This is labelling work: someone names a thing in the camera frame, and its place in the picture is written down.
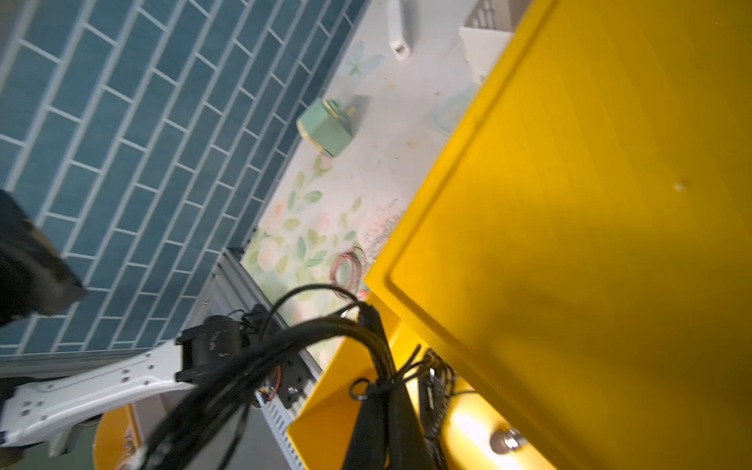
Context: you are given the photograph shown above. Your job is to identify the white rectangular small device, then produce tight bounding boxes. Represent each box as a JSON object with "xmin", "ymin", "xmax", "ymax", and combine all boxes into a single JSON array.
[{"xmin": 386, "ymin": 0, "xmax": 411, "ymax": 61}]

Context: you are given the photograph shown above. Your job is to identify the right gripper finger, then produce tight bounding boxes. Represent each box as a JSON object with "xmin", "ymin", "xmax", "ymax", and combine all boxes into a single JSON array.
[{"xmin": 342, "ymin": 305, "xmax": 434, "ymax": 469}]

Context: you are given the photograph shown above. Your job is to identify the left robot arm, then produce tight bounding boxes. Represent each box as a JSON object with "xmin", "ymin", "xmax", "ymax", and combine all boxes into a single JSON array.
[{"xmin": 1, "ymin": 191, "xmax": 244, "ymax": 465}]

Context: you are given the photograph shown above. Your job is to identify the mint green small box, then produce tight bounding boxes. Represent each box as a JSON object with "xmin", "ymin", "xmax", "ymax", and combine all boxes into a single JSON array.
[{"xmin": 297, "ymin": 98, "xmax": 356, "ymax": 158}]

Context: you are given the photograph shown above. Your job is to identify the white file organizer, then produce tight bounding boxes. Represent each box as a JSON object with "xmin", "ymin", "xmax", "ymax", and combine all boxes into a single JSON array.
[{"xmin": 458, "ymin": 0, "xmax": 532, "ymax": 85}]

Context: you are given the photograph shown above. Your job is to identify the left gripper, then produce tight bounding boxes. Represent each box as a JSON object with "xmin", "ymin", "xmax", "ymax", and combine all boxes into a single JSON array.
[{"xmin": 1, "ymin": 190, "xmax": 86, "ymax": 326}]

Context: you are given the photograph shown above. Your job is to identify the pink earphones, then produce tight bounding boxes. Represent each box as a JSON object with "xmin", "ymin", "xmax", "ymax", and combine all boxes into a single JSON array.
[{"xmin": 329, "ymin": 246, "xmax": 368, "ymax": 300}]

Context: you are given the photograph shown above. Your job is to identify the yellow drawer cabinet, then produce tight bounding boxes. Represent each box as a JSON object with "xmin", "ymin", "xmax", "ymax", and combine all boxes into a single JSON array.
[{"xmin": 363, "ymin": 0, "xmax": 752, "ymax": 470}]

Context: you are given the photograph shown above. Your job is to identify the aluminium rail frame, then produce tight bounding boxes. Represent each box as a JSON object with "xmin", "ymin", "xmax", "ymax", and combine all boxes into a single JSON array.
[{"xmin": 186, "ymin": 248, "xmax": 321, "ymax": 469}]

